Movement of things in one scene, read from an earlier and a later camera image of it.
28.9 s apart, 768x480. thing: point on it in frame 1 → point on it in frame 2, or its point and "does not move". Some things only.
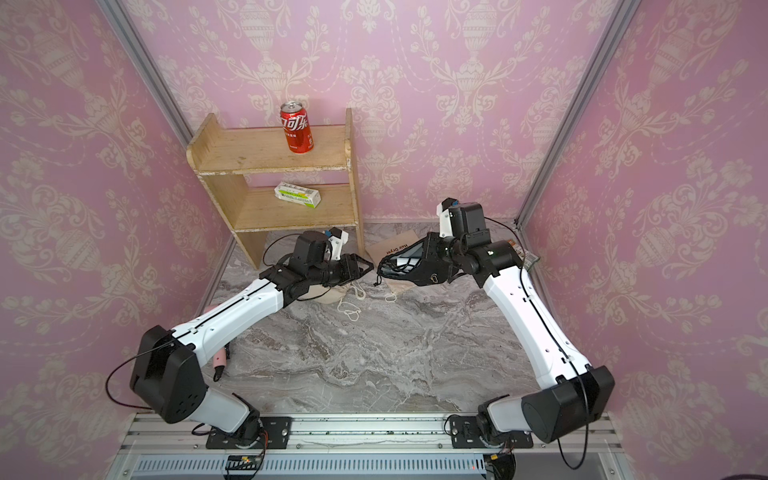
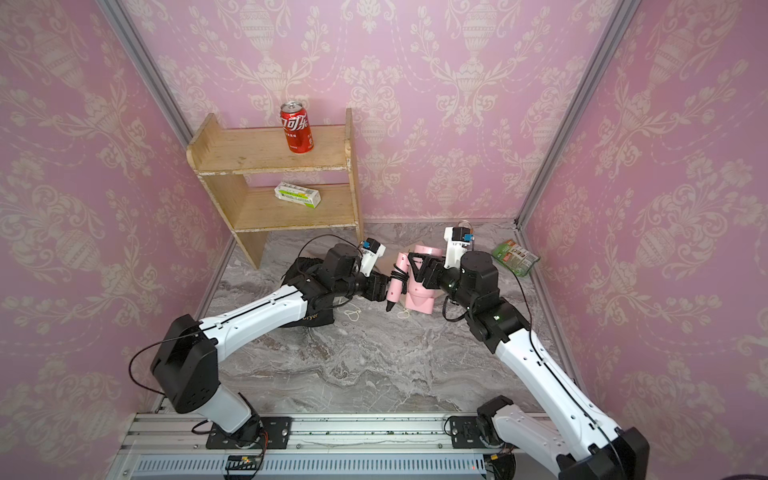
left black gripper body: [330, 271] → [368, 286]
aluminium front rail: [367, 448] does not move
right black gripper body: [458, 253] → [453, 284]
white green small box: [297, 194] does not move
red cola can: [297, 127] does not move
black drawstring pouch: [419, 263] → [323, 284]
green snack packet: [528, 259] does not move
